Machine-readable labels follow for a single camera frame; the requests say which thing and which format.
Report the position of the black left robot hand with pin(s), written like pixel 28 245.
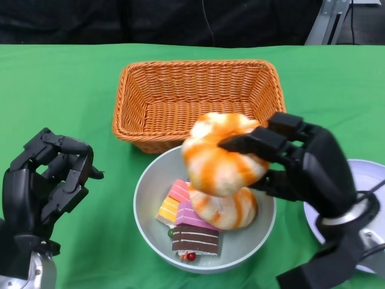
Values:
pixel 21 198

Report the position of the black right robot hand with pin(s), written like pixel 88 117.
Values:
pixel 322 168

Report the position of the grey round bowl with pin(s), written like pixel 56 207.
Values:
pixel 150 195

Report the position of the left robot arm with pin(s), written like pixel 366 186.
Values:
pixel 18 262

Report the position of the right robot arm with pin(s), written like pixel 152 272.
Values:
pixel 340 256

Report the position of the pale lilac plate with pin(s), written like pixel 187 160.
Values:
pixel 361 174

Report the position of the magenta layer cake slice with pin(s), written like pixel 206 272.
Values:
pixel 189 216

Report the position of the chocolate layer cake slice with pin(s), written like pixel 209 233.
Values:
pixel 195 239

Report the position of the pink and yellow cake slice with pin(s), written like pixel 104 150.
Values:
pixel 171 207

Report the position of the orange wicker basket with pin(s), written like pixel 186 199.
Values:
pixel 168 99

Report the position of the green tablecloth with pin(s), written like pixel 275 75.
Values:
pixel 60 105

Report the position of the grey metal stand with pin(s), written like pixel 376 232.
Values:
pixel 319 27

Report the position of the black cloth backdrop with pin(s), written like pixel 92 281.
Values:
pixel 90 21

